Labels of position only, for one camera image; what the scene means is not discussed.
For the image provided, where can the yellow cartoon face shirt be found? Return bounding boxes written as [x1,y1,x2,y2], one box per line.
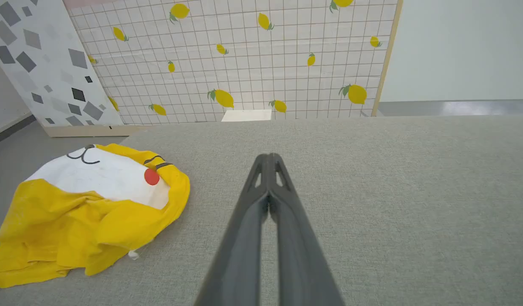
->
[0,144,191,289]

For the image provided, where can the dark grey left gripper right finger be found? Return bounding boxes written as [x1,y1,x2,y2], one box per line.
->
[269,153,345,306]

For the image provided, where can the white box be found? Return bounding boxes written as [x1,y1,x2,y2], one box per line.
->
[221,109,273,123]

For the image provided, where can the grey fabric sofa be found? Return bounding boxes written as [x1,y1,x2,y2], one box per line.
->
[0,116,523,306]

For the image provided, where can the white panel with grey shapes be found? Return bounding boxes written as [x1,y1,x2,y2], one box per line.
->
[0,0,153,138]

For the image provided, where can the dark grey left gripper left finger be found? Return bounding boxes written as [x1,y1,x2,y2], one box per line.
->
[195,153,271,306]

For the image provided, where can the wooden framed wire fence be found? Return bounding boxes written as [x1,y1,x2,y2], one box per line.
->
[65,0,403,126]

